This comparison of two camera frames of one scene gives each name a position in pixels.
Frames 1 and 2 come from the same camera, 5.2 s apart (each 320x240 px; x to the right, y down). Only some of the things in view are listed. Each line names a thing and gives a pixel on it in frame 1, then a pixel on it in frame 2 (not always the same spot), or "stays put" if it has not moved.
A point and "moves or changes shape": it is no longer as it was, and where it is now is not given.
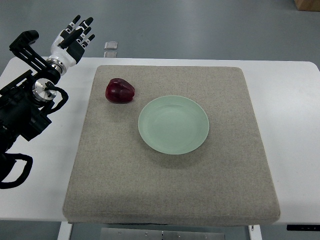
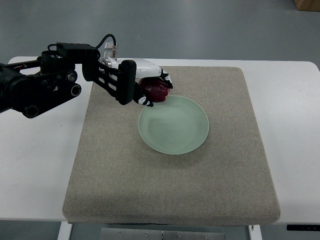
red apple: x=119 y=91 moves or changes shape
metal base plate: x=163 y=234 stays put
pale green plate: x=173 y=125 stays put
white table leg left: x=65 y=231 stays put
